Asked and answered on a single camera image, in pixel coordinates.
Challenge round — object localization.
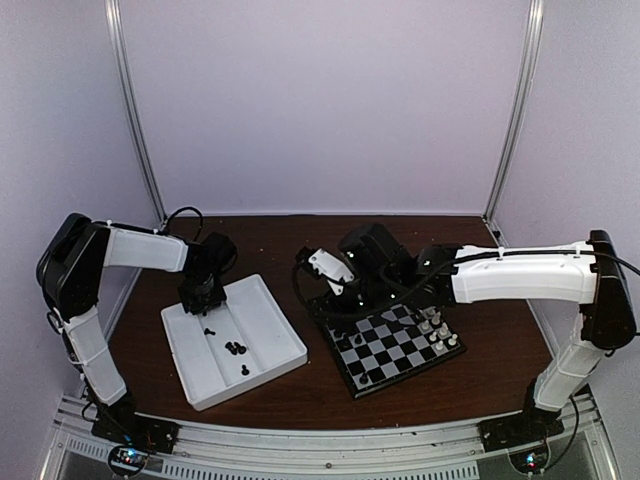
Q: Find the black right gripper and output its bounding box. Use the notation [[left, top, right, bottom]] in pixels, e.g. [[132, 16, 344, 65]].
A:
[[306, 275, 401, 335]]

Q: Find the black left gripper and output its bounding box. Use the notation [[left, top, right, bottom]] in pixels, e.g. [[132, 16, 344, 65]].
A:
[[178, 271, 227, 315]]

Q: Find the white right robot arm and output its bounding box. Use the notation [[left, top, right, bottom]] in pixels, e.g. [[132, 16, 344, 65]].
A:
[[305, 223, 637, 442]]

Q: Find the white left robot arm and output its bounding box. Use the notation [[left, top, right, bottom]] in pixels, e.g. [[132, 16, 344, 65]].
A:
[[36, 213, 237, 444]]

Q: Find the black pieces pile in tray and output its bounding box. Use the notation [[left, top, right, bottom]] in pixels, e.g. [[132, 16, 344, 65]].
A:
[[204, 328, 250, 376]]

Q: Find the left circuit board with LEDs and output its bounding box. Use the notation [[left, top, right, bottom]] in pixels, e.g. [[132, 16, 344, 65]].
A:
[[107, 445, 150, 477]]

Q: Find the circuit board with leds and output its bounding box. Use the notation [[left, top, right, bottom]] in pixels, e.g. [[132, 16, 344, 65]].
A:
[[107, 445, 150, 477], [509, 446, 550, 475]]

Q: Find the right circuit board with LEDs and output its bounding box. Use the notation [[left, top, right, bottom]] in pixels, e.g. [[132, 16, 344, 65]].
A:
[[509, 446, 550, 475]]

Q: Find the white compartment tray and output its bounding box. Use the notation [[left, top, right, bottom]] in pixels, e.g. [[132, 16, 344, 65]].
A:
[[161, 274, 308, 411]]

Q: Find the black and grey chessboard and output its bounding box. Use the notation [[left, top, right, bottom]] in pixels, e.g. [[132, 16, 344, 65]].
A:
[[319, 304, 466, 399]]

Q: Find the white bishop near side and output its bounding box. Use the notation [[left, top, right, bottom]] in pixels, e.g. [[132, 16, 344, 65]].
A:
[[437, 323, 451, 339]]

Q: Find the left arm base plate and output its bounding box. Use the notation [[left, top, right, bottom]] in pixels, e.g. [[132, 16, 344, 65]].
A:
[[91, 416, 180, 454]]

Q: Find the front aluminium rail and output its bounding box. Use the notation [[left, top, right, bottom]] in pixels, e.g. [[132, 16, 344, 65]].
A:
[[36, 394, 621, 479]]

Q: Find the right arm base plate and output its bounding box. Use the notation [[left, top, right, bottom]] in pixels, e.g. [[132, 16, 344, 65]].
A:
[[477, 413, 564, 452]]

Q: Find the right aluminium frame post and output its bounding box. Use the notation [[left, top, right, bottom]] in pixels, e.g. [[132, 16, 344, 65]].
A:
[[483, 0, 545, 225]]

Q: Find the aluminium frame post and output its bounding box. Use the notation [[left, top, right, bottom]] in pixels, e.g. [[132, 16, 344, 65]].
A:
[[104, 0, 167, 224], [483, 0, 545, 225]]

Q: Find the left aluminium frame post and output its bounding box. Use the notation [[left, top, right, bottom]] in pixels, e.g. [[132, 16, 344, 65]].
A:
[[104, 0, 167, 224]]

